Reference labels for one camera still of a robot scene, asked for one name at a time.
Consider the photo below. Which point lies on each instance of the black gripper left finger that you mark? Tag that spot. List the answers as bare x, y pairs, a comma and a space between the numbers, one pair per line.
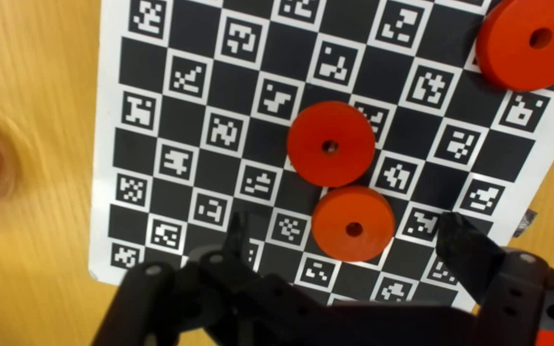
181, 300

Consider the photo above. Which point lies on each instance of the grey piece under checkerboard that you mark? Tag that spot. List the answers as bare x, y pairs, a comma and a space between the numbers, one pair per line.
529, 219

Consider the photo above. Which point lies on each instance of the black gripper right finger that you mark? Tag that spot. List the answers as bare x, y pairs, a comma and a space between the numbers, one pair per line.
513, 294

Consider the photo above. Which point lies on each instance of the black white checkerboard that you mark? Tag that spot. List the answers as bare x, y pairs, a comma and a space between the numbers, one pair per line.
231, 87

